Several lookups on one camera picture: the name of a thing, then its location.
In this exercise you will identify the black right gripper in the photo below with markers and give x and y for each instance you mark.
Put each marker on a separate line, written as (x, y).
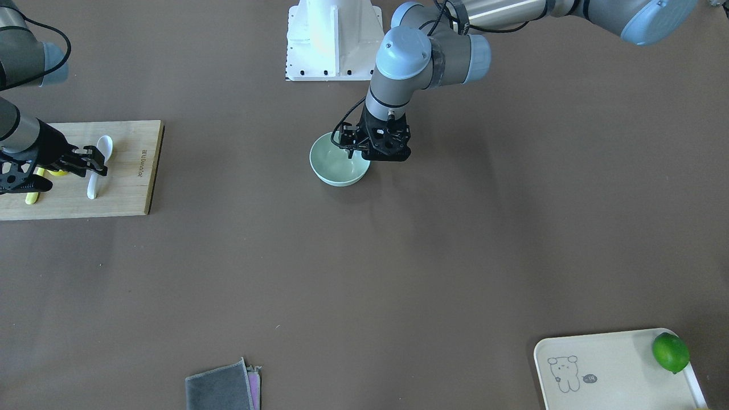
(49, 147)

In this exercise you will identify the grey folded cloth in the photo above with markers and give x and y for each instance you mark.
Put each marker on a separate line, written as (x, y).
(221, 388)

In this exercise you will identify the bamboo cutting board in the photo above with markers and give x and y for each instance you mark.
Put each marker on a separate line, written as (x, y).
(125, 191)

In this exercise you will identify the green lime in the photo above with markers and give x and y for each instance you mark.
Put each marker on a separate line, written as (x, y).
(671, 352)

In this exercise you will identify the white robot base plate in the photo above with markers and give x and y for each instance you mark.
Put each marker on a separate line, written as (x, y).
(332, 40)

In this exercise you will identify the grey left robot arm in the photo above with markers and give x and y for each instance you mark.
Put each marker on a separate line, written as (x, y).
(430, 47)

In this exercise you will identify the beige bear print tray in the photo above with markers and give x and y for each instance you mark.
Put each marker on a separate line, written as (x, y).
(614, 370)

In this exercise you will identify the light green ceramic bowl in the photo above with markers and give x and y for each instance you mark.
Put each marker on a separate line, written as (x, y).
(333, 165)

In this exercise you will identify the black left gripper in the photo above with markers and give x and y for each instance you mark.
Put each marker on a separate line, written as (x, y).
(348, 138)

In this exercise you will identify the pink cloth under grey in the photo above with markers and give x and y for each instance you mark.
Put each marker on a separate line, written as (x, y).
(255, 385)

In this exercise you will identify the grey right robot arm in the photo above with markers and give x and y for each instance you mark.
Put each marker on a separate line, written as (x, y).
(36, 54)

